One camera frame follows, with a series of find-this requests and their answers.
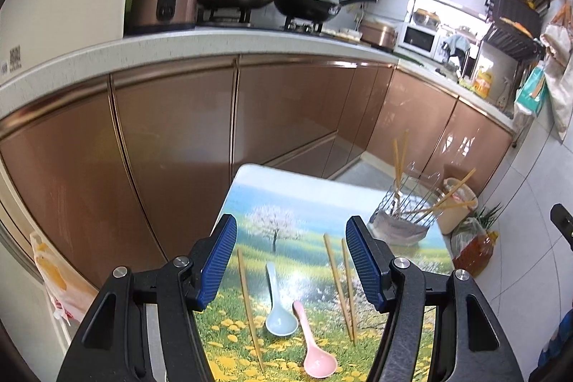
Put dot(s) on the green onions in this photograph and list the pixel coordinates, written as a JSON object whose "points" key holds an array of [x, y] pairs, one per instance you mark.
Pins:
{"points": [[490, 214]]}

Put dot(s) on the yellow oil bottle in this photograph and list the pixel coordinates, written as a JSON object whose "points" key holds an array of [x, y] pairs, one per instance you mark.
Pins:
{"points": [[483, 84]]}

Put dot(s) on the pink soup spoon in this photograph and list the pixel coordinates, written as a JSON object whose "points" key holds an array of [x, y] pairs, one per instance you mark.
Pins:
{"points": [[320, 364]]}

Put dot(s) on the blue cloth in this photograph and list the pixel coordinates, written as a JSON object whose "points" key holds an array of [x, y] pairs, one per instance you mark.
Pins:
{"points": [[455, 44]]}

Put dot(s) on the person's blue clothing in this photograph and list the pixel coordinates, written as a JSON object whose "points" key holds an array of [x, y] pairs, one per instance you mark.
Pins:
{"points": [[553, 341]]}

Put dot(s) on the hanging white plastic bags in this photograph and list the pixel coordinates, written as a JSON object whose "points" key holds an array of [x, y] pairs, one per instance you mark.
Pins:
{"points": [[559, 95]]}

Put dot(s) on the amber oil jug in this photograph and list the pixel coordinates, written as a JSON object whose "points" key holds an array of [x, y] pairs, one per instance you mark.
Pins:
{"points": [[474, 256]]}

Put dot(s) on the kitchen window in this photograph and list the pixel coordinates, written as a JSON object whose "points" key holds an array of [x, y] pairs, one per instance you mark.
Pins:
{"points": [[447, 8]]}

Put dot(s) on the steel pot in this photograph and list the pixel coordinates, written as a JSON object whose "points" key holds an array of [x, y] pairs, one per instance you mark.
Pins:
{"points": [[426, 18]]}

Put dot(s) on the black dish rack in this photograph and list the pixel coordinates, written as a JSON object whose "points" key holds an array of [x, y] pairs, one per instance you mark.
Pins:
{"points": [[510, 37]]}

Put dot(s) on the white kitchen countertop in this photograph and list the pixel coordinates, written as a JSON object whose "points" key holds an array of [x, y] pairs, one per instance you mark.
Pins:
{"points": [[134, 46]]}

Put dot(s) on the white microwave oven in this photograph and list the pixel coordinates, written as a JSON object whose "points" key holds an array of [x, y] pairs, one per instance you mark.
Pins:
{"points": [[416, 37]]}

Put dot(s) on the beige trash bin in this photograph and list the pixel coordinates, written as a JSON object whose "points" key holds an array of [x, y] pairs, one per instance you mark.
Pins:
{"points": [[456, 221]]}

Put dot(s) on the teal tissue pack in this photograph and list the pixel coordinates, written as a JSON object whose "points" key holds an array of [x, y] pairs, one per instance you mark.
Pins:
{"points": [[532, 91]]}

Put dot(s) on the light blue soup spoon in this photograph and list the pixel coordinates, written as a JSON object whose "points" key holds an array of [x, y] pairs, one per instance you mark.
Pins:
{"points": [[281, 321]]}

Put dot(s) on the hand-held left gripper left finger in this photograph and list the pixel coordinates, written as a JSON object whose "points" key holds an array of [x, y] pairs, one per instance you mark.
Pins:
{"points": [[217, 265]]}

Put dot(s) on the white dish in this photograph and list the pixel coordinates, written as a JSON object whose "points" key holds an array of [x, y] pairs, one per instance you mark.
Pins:
{"points": [[342, 34]]}

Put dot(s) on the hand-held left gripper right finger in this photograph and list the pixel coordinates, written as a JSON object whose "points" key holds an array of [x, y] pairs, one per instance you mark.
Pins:
{"points": [[365, 265]]}

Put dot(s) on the black wok with lid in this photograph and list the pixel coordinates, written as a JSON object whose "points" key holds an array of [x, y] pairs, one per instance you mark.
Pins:
{"points": [[304, 8]]}

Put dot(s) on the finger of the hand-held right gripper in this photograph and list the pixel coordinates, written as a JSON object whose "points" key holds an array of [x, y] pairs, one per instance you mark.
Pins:
{"points": [[564, 225]]}

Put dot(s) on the brown rice cooker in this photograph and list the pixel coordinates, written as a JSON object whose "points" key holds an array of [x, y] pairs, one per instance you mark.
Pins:
{"points": [[378, 35]]}

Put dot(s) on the gas stove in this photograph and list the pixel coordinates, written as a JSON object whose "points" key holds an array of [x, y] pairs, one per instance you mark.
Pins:
{"points": [[224, 21]]}

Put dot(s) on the white plastic storage bin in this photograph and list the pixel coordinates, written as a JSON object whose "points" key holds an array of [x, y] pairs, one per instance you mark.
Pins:
{"points": [[67, 6]]}

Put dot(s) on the brown kitchen base cabinets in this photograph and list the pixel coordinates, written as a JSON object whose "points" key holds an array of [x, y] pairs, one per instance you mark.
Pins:
{"points": [[179, 140]]}

